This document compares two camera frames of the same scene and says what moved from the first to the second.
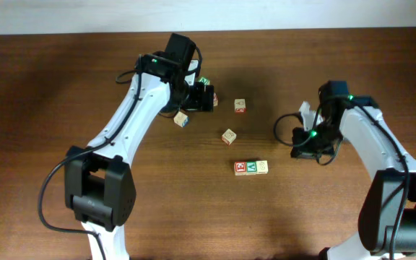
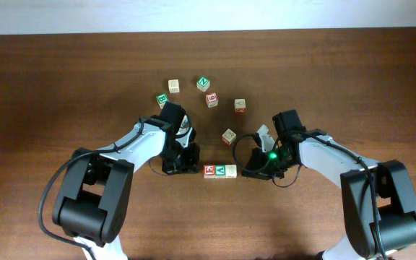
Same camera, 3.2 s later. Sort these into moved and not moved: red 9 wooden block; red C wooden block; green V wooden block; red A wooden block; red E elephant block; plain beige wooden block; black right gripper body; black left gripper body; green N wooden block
Moved: plain beige wooden block; green V wooden block; red E elephant block; black right gripper body; black left gripper body
Not moved: red A wooden block; red 9 wooden block; green N wooden block; red C wooden block
